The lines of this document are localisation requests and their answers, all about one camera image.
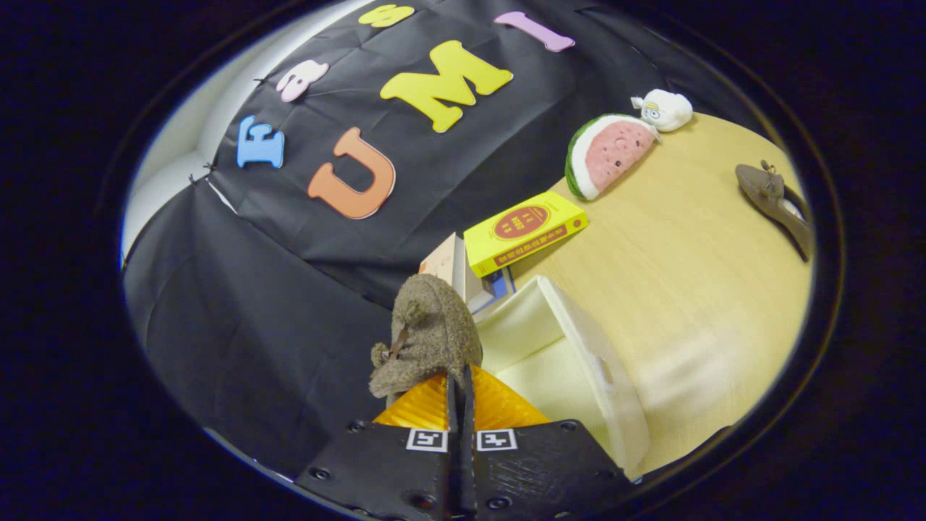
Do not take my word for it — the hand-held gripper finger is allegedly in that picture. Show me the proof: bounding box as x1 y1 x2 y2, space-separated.
295 365 464 521
463 365 632 521

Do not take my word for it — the brown fuzzy shoe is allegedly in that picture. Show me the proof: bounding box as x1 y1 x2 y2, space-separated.
735 160 815 263
368 273 484 407

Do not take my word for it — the beige fabric storage box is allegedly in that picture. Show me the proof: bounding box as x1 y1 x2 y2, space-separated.
474 274 651 480

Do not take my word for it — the blue book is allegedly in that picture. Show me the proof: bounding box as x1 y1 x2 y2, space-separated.
469 266 517 315

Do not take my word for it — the yellow book with red label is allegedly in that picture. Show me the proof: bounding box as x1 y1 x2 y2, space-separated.
463 190 590 279

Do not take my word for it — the watermelon slice plush toy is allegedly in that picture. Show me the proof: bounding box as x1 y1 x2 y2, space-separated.
564 113 661 203

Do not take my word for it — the small white plush toy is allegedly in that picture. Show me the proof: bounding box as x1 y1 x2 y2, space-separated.
630 88 695 134

